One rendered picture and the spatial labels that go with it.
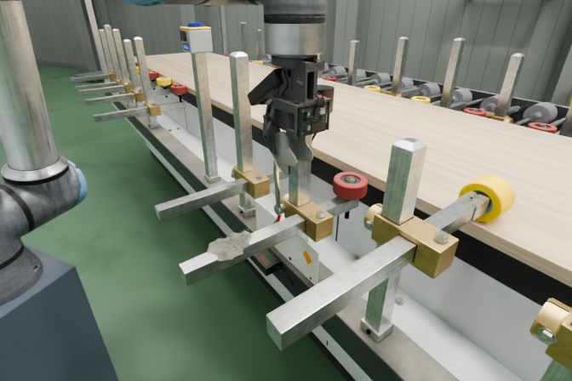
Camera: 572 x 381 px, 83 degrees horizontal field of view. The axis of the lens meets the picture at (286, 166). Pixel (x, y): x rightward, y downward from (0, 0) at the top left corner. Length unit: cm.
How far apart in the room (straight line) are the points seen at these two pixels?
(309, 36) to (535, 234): 54
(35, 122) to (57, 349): 65
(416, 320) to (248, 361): 83
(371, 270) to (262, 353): 111
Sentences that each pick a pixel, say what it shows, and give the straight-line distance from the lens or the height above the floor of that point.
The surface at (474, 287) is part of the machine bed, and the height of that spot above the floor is 76.
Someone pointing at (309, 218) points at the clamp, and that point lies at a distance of 69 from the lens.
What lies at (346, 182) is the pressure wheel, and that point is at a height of 90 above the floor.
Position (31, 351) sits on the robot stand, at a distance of 120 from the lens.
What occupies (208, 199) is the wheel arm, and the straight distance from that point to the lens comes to 85.
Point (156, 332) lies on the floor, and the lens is 167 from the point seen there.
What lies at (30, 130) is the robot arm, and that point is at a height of 100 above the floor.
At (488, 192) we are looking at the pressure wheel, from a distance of 70.
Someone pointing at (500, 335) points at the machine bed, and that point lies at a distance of 84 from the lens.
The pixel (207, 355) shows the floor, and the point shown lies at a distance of 155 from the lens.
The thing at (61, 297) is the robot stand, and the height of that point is 54.
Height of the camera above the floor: 127
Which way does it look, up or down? 26 degrees down
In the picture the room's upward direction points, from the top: straight up
